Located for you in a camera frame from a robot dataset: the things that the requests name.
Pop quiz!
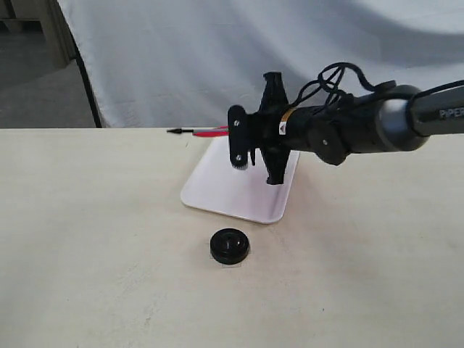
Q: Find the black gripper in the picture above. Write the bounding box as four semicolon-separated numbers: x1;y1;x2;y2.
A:
228;72;290;185

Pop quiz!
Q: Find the white backdrop cloth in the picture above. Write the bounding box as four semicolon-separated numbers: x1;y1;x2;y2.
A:
59;1;463;128

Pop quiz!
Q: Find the wooden furniture in background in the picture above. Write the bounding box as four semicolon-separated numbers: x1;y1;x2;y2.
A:
1;0;76;69

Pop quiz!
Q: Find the white rectangular plastic tray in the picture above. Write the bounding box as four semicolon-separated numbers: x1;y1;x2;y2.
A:
181;138;299;224

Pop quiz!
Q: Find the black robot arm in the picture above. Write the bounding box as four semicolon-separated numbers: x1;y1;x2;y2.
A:
228;72;463;185

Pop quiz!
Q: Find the black backdrop stand pole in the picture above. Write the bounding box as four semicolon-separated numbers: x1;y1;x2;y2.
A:
72;37;102;128

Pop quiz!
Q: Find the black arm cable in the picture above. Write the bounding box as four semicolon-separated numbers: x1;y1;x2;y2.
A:
292;62;397;109

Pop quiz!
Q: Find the black round flag base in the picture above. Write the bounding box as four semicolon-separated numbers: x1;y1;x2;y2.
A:
210;228;250;265

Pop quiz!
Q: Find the red flag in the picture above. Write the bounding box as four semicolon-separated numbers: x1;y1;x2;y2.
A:
167;126;229;138

